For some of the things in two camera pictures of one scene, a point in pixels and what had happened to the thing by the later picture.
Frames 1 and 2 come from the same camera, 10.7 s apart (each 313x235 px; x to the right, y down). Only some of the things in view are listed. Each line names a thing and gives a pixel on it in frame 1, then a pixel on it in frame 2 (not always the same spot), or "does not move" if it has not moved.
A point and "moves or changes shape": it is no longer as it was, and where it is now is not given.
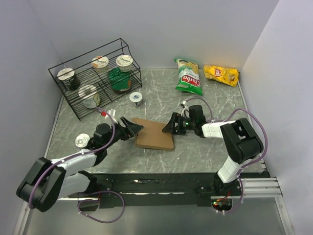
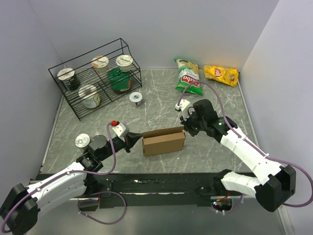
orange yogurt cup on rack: [100, 63] does not move
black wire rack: [93, 79] does not move
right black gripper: [169, 128] → [186, 123]
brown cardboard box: [152, 135] moves or changes shape
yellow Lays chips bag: [228, 75] does not move
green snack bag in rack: [120, 80] does not move
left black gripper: [132, 129] → [130, 139]
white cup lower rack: [91, 98] does not move
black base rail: [125, 190] does not move
